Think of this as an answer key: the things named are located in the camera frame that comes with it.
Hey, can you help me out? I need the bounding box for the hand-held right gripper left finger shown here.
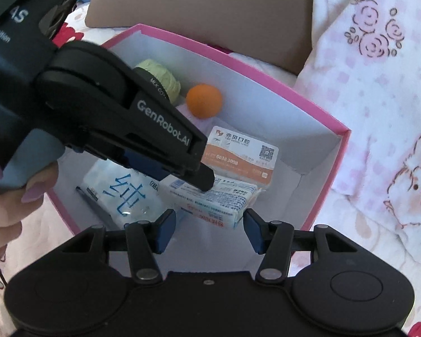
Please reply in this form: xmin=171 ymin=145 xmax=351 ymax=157
xmin=61 ymin=209 xmax=178 ymax=283

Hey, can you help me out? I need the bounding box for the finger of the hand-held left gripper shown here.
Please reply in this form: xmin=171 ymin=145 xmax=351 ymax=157
xmin=117 ymin=148 xmax=168 ymax=180
xmin=161 ymin=164 xmax=215 ymax=192

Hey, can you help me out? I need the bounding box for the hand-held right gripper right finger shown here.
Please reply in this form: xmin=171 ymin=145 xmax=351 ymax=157
xmin=243 ymin=207 xmax=359 ymax=283

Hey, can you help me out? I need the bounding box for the small white printed packet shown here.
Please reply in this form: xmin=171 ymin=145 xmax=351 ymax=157
xmin=159 ymin=176 xmax=264 ymax=230

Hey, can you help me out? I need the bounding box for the blue white tissue packet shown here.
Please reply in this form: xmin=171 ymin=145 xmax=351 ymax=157
xmin=75 ymin=161 xmax=178 ymax=229

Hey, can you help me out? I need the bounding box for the white orange-label floss box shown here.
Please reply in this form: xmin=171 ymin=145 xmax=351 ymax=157
xmin=200 ymin=126 xmax=279 ymax=186

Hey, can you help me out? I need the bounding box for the orange makeup sponge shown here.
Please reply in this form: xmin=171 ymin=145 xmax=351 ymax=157
xmin=186 ymin=84 xmax=223 ymax=118

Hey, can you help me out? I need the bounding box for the green yarn ball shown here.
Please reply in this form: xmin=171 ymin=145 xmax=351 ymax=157
xmin=133 ymin=58 xmax=181 ymax=104

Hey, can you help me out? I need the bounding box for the pink cardboard box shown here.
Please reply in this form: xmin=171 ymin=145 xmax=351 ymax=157
xmin=47 ymin=24 xmax=351 ymax=236

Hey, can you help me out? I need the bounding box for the person's left hand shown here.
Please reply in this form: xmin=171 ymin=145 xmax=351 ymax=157
xmin=0 ymin=140 xmax=60 ymax=265

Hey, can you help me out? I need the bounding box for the brown pillow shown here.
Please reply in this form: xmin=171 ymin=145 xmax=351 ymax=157
xmin=85 ymin=0 xmax=314 ymax=76

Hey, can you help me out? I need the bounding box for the pink checked pillow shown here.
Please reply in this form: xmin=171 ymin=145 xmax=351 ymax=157
xmin=291 ymin=0 xmax=421 ymax=278

